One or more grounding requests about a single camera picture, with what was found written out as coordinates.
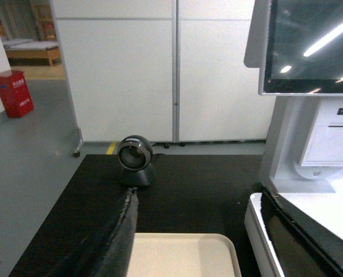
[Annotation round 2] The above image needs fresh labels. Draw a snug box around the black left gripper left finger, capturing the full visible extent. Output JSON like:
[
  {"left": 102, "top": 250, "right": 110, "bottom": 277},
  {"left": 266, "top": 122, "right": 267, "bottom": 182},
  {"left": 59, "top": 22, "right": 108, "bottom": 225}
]
[{"left": 49, "top": 188, "right": 139, "bottom": 276}]

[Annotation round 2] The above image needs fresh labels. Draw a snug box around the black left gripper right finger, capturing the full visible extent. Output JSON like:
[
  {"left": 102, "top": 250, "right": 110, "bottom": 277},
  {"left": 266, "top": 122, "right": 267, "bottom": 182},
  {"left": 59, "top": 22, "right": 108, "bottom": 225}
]
[{"left": 260, "top": 187, "right": 343, "bottom": 276}]

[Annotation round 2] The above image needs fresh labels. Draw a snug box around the white digital checkout scale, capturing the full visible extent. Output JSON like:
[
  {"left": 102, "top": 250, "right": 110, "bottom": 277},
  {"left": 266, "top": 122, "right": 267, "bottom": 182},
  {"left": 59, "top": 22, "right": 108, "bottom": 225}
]
[{"left": 244, "top": 179, "right": 343, "bottom": 276}]

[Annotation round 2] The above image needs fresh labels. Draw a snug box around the black checkout counter cabinet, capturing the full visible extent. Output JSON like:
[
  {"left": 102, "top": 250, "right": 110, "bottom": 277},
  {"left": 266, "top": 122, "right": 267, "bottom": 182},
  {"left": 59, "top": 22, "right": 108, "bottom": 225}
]
[{"left": 11, "top": 154, "right": 262, "bottom": 276}]

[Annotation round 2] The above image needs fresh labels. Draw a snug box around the beige plastic tray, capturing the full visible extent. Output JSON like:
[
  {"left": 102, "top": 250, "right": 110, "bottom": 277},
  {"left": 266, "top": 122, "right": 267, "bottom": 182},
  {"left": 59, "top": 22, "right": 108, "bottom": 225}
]
[{"left": 127, "top": 233, "right": 241, "bottom": 276}]

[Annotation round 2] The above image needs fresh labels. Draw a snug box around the black omnidirectional barcode scanner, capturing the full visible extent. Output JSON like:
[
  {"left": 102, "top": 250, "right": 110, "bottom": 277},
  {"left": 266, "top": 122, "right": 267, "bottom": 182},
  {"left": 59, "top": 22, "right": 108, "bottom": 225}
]
[{"left": 117, "top": 135, "right": 155, "bottom": 188}]

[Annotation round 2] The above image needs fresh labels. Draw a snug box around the white partition panel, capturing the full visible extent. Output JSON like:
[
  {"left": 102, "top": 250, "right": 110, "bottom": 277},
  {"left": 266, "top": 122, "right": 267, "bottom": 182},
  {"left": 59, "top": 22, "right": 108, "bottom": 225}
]
[{"left": 50, "top": 1, "right": 274, "bottom": 143}]

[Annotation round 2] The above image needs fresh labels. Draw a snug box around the red fire extinguisher box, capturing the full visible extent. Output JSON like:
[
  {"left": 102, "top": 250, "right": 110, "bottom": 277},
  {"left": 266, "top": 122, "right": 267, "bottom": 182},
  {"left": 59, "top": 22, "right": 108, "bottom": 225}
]
[{"left": 0, "top": 70, "right": 34, "bottom": 118}]

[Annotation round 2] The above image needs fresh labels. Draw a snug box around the white POS terminal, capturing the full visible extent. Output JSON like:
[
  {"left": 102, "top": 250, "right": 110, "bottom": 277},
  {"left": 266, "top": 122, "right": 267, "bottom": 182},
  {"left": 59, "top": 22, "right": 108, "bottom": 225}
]
[{"left": 244, "top": 1, "right": 343, "bottom": 193}]

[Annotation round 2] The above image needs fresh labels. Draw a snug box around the wooden bed frame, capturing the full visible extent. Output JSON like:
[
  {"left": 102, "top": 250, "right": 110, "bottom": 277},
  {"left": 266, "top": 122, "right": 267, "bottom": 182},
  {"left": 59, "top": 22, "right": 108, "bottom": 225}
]
[{"left": 2, "top": 39, "right": 61, "bottom": 66}]

